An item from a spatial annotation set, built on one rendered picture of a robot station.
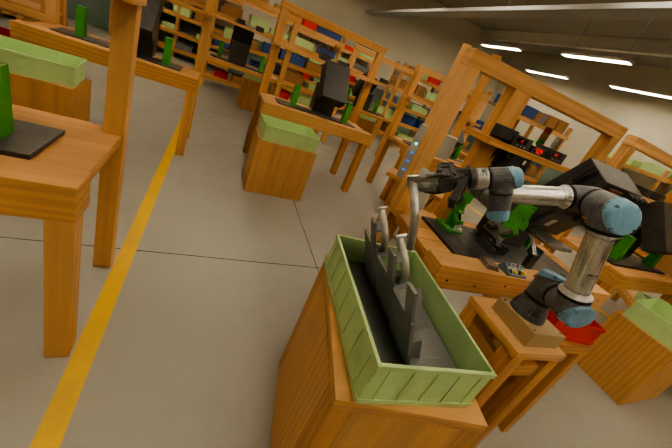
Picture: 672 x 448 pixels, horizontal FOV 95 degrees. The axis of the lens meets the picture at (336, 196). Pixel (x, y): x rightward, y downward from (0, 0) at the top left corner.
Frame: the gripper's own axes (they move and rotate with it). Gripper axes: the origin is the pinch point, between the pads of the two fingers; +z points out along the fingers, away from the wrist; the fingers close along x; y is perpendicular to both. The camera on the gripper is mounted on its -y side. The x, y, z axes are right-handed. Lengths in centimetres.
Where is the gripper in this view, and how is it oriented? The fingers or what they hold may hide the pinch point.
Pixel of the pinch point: (414, 184)
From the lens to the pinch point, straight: 111.6
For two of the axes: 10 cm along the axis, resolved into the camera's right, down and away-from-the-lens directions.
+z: -9.9, 0.2, 1.4
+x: -1.2, -6.7, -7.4
